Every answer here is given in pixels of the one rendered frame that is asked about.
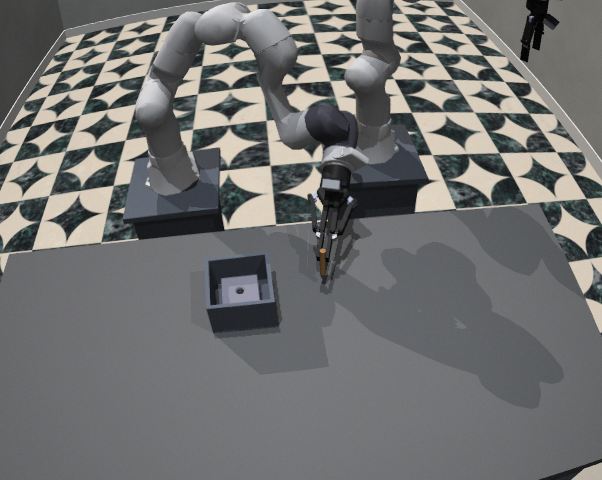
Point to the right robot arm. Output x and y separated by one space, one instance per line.
171 170

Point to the tan cylindrical peg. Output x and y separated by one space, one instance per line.
322 262

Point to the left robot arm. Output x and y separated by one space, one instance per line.
367 75

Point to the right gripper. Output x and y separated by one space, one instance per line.
335 200

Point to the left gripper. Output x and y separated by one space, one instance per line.
537 7

